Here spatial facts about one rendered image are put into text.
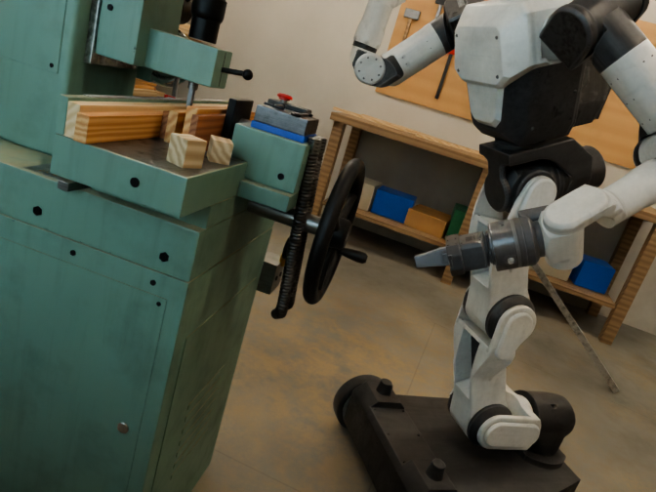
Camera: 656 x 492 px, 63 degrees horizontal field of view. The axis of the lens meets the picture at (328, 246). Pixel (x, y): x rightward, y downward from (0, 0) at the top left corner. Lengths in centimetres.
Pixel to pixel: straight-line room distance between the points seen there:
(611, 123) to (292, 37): 241
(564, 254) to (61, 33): 95
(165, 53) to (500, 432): 129
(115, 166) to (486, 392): 118
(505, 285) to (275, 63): 341
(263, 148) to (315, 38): 352
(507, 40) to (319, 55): 330
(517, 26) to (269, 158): 56
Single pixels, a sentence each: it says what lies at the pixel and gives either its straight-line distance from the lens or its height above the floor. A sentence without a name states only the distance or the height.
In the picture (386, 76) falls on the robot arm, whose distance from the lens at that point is 144.
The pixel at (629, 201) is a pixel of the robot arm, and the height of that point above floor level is 102.
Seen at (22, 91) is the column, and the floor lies 90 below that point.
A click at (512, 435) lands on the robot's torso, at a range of 171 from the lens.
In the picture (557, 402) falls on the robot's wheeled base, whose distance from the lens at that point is 186.
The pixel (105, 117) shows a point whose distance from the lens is 86.
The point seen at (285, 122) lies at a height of 98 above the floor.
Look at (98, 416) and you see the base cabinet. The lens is 110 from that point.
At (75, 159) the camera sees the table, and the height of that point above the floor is 87.
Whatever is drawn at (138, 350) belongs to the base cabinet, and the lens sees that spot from 99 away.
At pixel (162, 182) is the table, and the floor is 88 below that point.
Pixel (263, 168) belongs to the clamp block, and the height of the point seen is 90.
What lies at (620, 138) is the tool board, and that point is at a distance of 424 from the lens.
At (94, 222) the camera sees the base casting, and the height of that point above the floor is 76.
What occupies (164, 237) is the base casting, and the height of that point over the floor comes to 77.
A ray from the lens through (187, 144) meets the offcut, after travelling 81.
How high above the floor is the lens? 109
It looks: 17 degrees down
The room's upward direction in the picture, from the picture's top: 17 degrees clockwise
